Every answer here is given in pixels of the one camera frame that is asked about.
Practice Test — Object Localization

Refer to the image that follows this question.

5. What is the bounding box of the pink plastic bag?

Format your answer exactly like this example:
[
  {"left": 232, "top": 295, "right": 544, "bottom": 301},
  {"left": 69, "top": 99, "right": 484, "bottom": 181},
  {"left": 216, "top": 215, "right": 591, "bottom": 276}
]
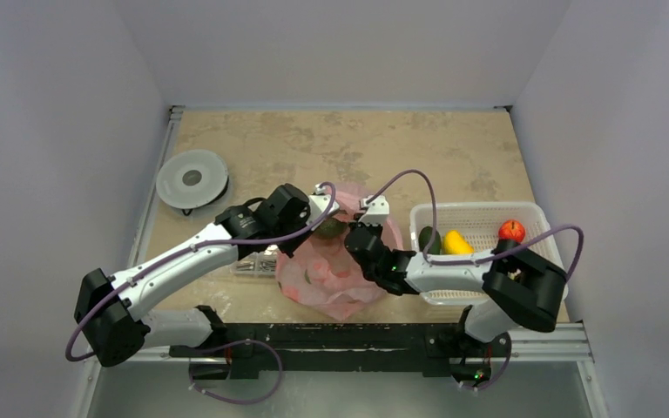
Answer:
[{"left": 275, "top": 182, "right": 405, "bottom": 322}]

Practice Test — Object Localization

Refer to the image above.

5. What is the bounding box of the yellow fake fruit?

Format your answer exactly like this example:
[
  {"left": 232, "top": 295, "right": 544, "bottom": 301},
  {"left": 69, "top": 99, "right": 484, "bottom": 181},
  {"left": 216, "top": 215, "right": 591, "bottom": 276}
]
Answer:
[{"left": 443, "top": 230, "right": 475, "bottom": 255}]

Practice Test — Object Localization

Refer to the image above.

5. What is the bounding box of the red fake fruit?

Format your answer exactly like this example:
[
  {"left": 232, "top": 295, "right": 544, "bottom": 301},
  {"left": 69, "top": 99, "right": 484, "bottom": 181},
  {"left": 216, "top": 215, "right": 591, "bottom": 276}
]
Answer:
[{"left": 497, "top": 219, "right": 526, "bottom": 243}]

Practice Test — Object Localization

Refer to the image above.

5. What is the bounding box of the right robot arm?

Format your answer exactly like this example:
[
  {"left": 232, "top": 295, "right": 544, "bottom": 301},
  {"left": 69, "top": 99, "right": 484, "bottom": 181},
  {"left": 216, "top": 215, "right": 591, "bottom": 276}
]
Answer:
[{"left": 344, "top": 226, "right": 568, "bottom": 354}]

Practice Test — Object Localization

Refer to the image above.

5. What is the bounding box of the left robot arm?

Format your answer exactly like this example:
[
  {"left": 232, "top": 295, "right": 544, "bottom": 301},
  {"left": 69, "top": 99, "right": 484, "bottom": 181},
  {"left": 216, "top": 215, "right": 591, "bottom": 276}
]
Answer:
[{"left": 65, "top": 182, "right": 336, "bottom": 367}]

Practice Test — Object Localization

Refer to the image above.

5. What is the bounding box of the olive green fake fruit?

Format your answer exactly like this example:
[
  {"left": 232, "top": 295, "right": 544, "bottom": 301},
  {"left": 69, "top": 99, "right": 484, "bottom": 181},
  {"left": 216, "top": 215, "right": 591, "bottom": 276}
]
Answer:
[{"left": 312, "top": 218, "right": 348, "bottom": 240}]

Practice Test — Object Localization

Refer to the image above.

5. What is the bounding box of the clear screw organizer box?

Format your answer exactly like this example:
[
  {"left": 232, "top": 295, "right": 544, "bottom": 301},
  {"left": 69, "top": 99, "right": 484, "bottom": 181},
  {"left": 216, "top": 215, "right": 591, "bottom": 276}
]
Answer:
[{"left": 230, "top": 245, "right": 279, "bottom": 277}]

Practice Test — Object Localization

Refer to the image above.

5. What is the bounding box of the white round disc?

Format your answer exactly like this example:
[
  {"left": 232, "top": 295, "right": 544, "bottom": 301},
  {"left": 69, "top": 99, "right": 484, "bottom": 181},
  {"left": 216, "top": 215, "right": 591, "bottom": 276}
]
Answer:
[{"left": 155, "top": 149, "right": 230, "bottom": 210}]

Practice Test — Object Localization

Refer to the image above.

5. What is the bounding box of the white perforated plastic basket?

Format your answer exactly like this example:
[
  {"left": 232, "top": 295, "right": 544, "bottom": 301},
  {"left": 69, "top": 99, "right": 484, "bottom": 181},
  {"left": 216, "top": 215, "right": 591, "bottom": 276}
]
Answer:
[{"left": 409, "top": 201, "right": 564, "bottom": 307}]

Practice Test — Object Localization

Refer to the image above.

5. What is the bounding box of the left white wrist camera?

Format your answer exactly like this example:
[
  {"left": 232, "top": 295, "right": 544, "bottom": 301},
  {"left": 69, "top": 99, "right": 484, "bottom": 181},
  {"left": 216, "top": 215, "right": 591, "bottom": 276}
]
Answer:
[{"left": 307, "top": 183, "right": 340, "bottom": 231}]

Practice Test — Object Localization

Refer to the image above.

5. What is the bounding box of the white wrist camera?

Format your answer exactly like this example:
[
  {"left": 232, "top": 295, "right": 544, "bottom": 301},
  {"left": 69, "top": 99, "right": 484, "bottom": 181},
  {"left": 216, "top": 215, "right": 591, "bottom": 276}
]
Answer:
[
  {"left": 307, "top": 183, "right": 340, "bottom": 231},
  {"left": 354, "top": 195, "right": 390, "bottom": 226}
]

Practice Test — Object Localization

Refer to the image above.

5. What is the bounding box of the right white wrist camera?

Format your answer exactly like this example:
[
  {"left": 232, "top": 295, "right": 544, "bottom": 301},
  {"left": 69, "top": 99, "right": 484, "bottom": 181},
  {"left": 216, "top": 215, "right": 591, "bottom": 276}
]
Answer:
[{"left": 354, "top": 195, "right": 390, "bottom": 226}]

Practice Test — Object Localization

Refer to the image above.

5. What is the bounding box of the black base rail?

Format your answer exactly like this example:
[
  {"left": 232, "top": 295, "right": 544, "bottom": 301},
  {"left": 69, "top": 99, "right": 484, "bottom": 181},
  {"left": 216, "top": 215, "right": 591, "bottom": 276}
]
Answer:
[{"left": 169, "top": 323, "right": 511, "bottom": 382}]

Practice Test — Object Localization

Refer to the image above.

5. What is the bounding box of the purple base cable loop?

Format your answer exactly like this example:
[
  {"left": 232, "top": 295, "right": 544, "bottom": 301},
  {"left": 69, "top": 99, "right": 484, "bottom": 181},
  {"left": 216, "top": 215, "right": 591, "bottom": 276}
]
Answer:
[{"left": 187, "top": 338, "right": 285, "bottom": 406}]

